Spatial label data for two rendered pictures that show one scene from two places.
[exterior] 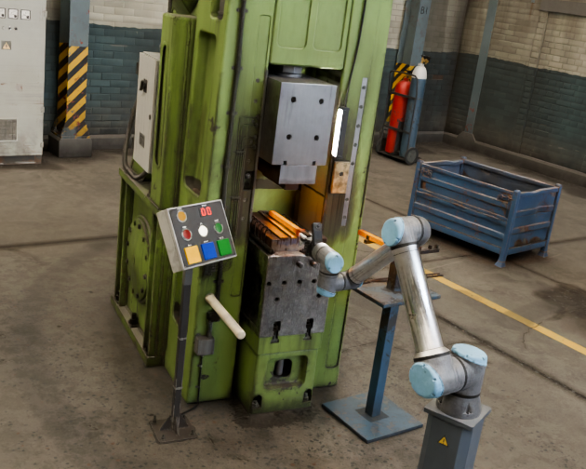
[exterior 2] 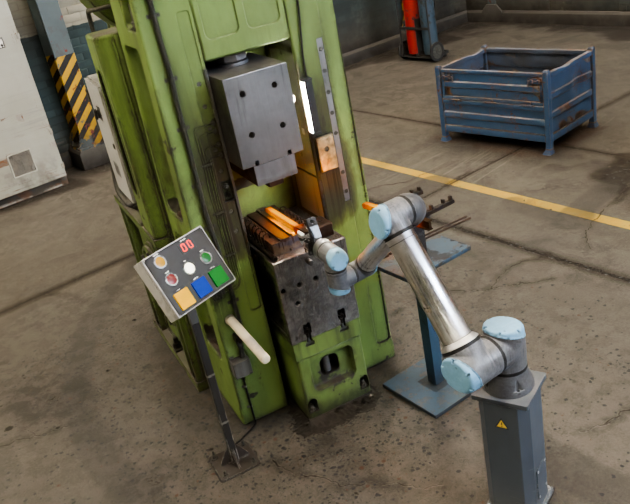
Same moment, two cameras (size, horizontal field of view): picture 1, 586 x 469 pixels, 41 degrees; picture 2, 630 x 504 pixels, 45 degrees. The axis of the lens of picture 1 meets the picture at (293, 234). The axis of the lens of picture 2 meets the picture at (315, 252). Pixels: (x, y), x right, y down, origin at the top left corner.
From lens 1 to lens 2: 0.72 m
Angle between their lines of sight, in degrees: 9
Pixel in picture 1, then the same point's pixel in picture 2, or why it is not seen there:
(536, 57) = not seen: outside the picture
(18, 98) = (22, 128)
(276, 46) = (206, 40)
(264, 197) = (259, 192)
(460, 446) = (521, 426)
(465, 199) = (495, 94)
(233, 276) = (247, 291)
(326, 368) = (379, 343)
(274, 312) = (299, 316)
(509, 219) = (545, 103)
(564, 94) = not seen: outside the picture
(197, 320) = (225, 345)
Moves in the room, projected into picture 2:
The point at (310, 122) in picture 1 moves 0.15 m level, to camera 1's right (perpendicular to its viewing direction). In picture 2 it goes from (269, 111) to (304, 105)
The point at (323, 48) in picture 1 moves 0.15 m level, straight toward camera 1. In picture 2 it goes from (260, 23) to (257, 30)
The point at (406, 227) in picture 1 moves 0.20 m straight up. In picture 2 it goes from (392, 214) to (384, 162)
